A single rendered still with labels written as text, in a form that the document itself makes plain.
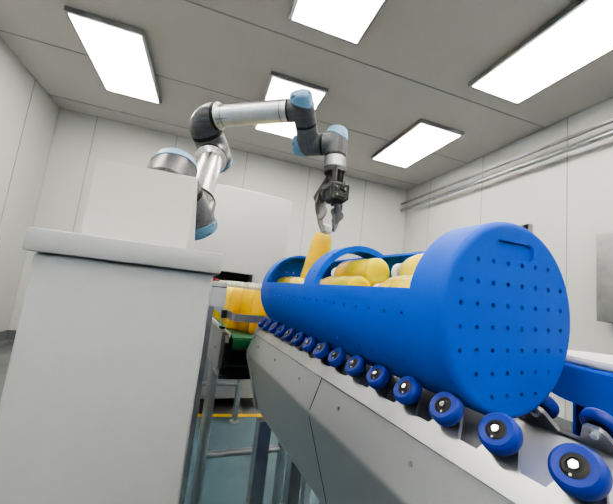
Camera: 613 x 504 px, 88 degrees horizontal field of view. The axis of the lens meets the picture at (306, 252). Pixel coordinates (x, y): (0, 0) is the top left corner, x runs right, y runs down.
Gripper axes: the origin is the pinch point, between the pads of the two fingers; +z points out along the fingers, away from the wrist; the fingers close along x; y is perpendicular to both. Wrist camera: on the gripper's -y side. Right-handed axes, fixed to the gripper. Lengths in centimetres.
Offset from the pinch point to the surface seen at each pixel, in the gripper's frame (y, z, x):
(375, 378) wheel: 48, 38, -12
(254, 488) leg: -20, 91, -9
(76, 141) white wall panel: -458, -177, -201
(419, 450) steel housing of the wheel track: 59, 44, -13
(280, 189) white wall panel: -425, -166, 113
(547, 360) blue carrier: 64, 31, 7
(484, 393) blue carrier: 64, 35, -6
